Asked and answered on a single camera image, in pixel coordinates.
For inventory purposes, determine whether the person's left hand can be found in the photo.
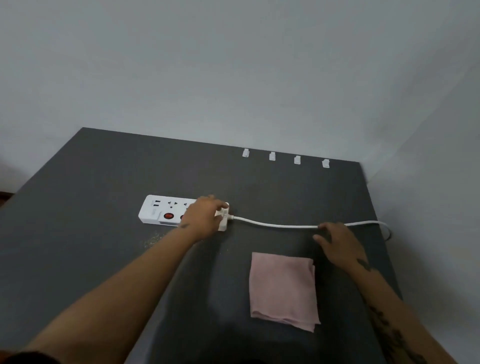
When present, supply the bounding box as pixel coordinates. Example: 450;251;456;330
179;194;229;242

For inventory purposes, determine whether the person's right forearm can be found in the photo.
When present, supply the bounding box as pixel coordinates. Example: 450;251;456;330
350;258;459;364

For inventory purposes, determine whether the pink folded cloth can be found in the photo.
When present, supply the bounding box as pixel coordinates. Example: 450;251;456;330
249;252;322;333

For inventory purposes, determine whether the person's right hand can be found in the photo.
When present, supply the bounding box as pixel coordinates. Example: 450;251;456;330
313;222;371;272

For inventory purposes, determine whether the white power cable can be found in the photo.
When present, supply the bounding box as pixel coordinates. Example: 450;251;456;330
229;215;391;241

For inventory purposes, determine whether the person's left forearm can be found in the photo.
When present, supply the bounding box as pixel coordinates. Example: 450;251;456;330
20;224;211;364

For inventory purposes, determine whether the black sleeve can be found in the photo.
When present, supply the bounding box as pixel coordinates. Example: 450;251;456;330
0;350;62;364

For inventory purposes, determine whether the white power strip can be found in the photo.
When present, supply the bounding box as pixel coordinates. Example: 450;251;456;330
138;194;230;232

